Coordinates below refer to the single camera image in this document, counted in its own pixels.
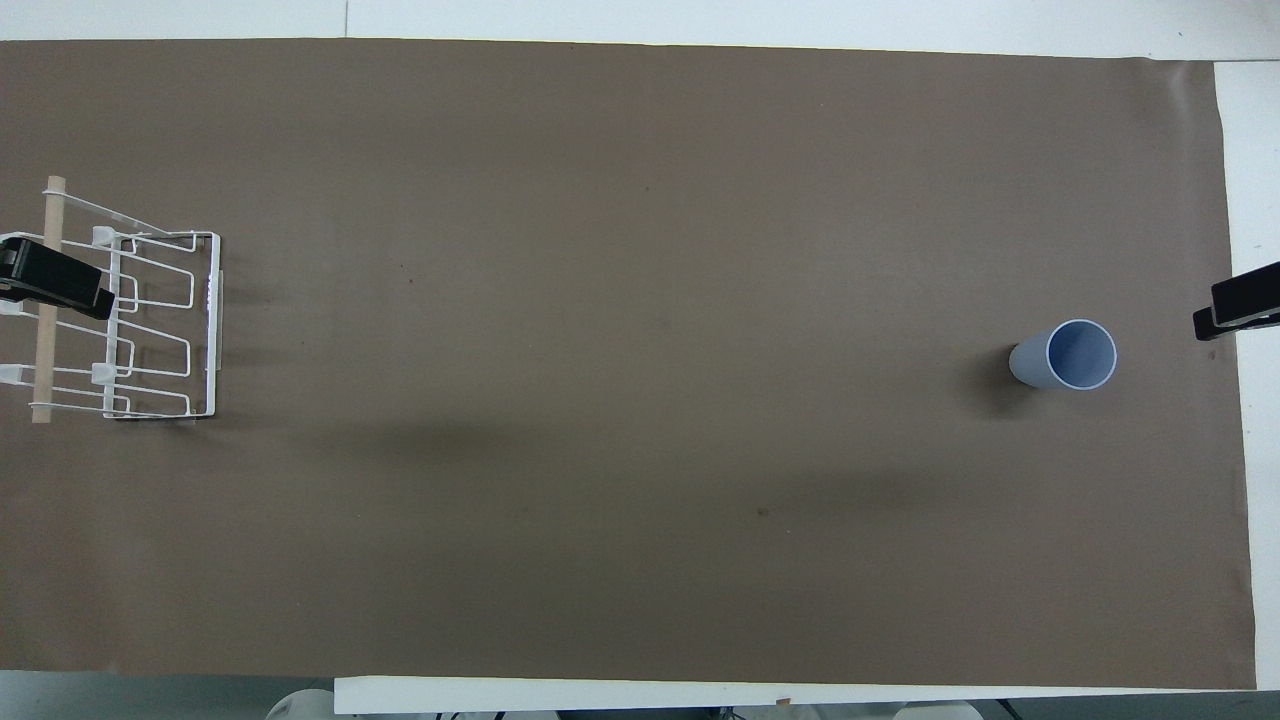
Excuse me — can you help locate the white wire cup holder rack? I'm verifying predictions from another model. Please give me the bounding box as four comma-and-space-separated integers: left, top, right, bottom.
0, 176, 224, 426

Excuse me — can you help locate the light blue plastic cup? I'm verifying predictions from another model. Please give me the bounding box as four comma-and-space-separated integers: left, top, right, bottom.
1008, 319, 1118, 392

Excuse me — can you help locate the black stand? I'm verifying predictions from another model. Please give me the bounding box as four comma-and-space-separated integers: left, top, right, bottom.
0, 236, 117, 322
1192, 262, 1280, 342

